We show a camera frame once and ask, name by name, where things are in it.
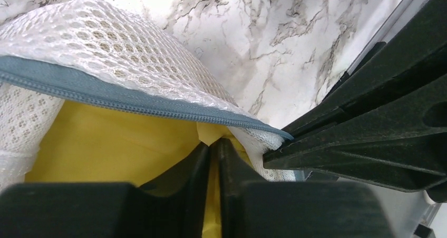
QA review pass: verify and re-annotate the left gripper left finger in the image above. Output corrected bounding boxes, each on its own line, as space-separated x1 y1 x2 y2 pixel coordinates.
1 143 211 237

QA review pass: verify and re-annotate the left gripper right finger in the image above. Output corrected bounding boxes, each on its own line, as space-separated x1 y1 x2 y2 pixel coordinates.
213 138 394 237

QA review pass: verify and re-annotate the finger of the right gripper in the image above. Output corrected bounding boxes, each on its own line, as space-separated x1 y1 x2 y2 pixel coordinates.
263 0 446 203

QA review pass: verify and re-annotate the yellow bra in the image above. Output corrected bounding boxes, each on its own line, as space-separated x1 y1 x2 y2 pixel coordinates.
26 101 246 237

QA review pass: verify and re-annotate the white mesh cylindrical laundry bag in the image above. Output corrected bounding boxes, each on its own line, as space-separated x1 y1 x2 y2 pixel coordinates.
1 0 295 189

